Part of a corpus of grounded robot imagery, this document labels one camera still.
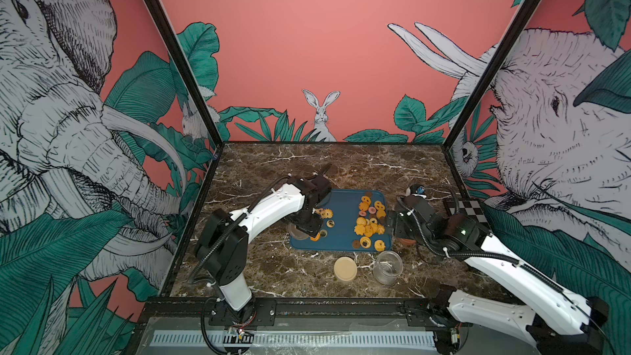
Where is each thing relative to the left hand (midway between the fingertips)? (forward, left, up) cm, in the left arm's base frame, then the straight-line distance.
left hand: (304, 224), depth 83 cm
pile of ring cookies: (+8, -7, -8) cm, 14 cm away
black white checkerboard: (+8, -66, -7) cm, 66 cm away
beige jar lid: (-13, -14, -8) cm, 20 cm away
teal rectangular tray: (+5, -18, -9) cm, 21 cm away
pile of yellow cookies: (+2, -25, -6) cm, 25 cm away
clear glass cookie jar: (-13, -29, -9) cm, 33 cm away
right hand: (-4, -27, +12) cm, 30 cm away
